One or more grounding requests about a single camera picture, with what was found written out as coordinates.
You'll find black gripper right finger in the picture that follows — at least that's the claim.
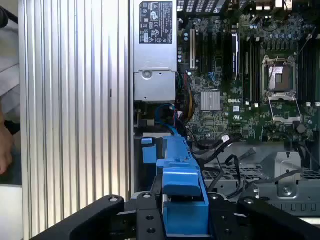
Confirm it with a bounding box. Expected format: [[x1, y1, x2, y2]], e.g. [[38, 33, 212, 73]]
[[207, 192, 320, 240]]

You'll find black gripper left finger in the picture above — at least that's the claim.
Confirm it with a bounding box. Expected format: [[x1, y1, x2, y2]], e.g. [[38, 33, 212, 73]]
[[31, 191, 166, 240]]

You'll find black disk wire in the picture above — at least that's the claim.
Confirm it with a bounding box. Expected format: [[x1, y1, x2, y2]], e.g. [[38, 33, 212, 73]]
[[223, 154, 243, 198]]

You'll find blue disk carrier with disk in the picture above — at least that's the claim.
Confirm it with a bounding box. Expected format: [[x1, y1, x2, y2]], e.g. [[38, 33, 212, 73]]
[[156, 134, 210, 238]]

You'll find black RAM slot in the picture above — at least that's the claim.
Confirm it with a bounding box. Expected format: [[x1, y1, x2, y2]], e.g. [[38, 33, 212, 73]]
[[314, 42, 320, 107], [309, 42, 315, 103], [248, 37, 253, 105], [252, 37, 258, 107], [304, 42, 310, 107], [298, 42, 305, 103], [242, 37, 249, 105], [257, 37, 262, 105]]

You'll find black expansion slot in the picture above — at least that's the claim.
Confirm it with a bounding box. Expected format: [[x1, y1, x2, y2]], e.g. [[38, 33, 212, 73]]
[[209, 29, 217, 74], [199, 29, 209, 74]]

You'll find white expansion slot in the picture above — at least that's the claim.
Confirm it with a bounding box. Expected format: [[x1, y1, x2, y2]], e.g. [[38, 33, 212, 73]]
[[189, 28, 196, 71]]

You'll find person's bare hand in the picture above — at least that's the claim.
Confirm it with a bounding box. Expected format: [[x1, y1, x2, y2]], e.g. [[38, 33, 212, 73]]
[[0, 124, 15, 176]]

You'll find grey metal drive cage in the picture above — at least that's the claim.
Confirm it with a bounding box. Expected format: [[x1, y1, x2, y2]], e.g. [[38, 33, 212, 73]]
[[199, 149, 320, 218]]

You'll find green motherboard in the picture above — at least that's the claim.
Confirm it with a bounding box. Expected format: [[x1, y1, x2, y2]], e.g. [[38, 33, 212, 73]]
[[177, 9, 320, 146]]

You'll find silver finned heatsink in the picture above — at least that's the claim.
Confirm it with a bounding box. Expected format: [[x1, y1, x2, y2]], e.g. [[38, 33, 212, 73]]
[[200, 91, 222, 112]]

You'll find metal socket cover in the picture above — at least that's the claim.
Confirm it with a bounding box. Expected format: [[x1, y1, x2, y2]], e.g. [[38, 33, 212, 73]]
[[267, 93, 302, 124]]

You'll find black PC case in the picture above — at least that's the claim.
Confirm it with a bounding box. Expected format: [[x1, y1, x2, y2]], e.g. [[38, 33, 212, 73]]
[[127, 0, 320, 226]]

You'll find CPU socket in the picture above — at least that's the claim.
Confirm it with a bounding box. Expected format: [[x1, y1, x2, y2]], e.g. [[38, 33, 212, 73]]
[[261, 56, 299, 95]]

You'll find silver power supply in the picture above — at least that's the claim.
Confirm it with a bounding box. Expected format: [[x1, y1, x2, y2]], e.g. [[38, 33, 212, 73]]
[[133, 0, 178, 103]]

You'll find person's white shirt trunk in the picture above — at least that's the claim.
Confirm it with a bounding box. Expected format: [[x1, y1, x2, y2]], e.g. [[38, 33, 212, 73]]
[[0, 22, 21, 125]]

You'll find grey wire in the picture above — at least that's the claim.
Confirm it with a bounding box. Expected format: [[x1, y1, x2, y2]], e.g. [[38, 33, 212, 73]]
[[254, 169, 305, 186]]

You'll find black wire with white tag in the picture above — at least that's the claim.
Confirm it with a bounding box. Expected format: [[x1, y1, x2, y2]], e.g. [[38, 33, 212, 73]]
[[193, 134, 242, 154]]

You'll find blue data wire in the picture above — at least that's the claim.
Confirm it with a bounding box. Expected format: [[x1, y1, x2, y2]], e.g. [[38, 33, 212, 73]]
[[154, 103, 177, 138]]

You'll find thin wire locking lever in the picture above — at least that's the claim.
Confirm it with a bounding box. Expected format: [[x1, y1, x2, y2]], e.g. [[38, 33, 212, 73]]
[[268, 56, 280, 86], [297, 26, 317, 55]]

